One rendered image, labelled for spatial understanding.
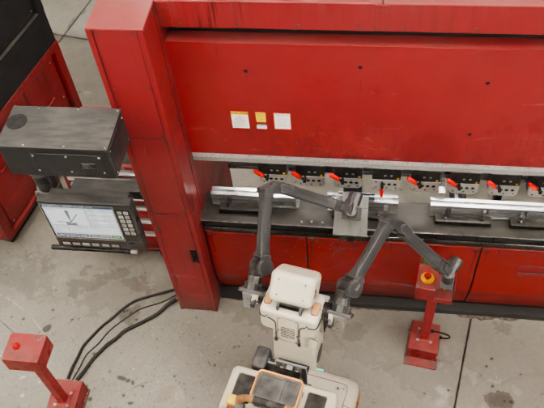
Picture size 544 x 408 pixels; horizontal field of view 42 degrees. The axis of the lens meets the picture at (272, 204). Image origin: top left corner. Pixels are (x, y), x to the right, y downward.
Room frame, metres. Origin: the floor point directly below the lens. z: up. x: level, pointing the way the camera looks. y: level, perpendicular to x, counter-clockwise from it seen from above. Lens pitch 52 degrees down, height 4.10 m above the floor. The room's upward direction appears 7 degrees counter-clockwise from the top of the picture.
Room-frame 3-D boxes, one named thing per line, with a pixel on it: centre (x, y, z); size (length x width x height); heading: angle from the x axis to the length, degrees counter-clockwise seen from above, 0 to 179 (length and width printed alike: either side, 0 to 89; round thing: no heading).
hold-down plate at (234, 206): (2.51, 0.15, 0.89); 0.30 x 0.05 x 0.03; 78
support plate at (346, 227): (2.29, -0.42, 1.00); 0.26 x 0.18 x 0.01; 168
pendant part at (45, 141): (2.24, 0.88, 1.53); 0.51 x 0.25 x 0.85; 78
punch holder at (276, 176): (2.52, -0.03, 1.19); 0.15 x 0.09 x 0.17; 78
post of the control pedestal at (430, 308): (1.97, -0.83, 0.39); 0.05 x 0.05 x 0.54; 70
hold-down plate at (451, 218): (2.25, -1.03, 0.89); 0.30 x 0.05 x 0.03; 78
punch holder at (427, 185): (2.35, -0.81, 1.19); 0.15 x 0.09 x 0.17; 78
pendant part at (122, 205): (2.15, 0.85, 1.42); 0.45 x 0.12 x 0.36; 78
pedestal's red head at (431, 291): (1.97, -0.83, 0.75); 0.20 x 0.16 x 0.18; 70
